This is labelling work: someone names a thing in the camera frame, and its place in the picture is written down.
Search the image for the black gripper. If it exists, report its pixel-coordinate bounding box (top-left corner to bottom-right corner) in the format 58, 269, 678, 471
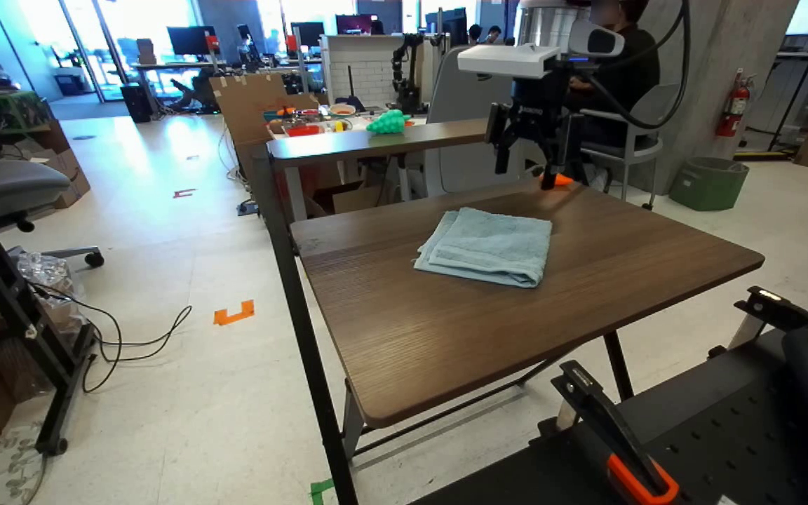
487, 73, 568, 188

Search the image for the blue towel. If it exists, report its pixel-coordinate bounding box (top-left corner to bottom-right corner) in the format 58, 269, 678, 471
416, 207, 553, 290

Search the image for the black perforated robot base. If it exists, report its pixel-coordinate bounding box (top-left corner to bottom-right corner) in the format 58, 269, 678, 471
416, 325, 808, 505

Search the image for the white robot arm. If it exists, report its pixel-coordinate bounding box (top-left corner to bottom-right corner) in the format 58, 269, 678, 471
484, 0, 602, 190

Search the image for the orange round object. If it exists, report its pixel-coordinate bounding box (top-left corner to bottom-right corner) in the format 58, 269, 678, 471
538, 172, 575, 190

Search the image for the seated person in black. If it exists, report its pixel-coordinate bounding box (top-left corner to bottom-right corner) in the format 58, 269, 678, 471
567, 0, 658, 113

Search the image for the grey office chair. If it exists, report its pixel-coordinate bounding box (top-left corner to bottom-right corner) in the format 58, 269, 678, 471
575, 88, 678, 196

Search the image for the green crumpled bag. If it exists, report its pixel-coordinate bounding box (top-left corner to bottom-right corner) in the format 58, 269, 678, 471
366, 110, 410, 136

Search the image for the green storage bin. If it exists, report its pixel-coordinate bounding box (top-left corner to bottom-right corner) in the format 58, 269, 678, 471
668, 157, 748, 211

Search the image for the red fire extinguisher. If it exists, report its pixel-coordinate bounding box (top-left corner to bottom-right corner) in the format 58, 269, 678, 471
716, 70, 752, 138

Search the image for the wooden work table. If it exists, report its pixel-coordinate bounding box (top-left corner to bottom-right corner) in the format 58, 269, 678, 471
267, 181, 763, 505

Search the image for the orange floor tape marker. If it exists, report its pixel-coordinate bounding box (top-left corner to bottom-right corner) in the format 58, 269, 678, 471
212, 300, 256, 325

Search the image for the grey swivel chair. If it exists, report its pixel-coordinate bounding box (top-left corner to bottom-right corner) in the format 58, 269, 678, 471
0, 157, 69, 232

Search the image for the black tripod stand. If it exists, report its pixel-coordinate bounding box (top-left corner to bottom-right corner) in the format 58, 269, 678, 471
0, 245, 94, 457

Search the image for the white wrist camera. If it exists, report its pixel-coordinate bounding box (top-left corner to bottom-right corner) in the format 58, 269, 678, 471
456, 22, 626, 80

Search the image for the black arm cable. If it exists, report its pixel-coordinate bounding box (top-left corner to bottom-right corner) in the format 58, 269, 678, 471
578, 0, 692, 131

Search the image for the orange handled clamp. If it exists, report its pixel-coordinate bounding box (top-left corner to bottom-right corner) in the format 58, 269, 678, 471
553, 360, 678, 505

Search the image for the black floor cable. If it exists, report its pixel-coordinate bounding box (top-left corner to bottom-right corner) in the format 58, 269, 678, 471
28, 277, 197, 395

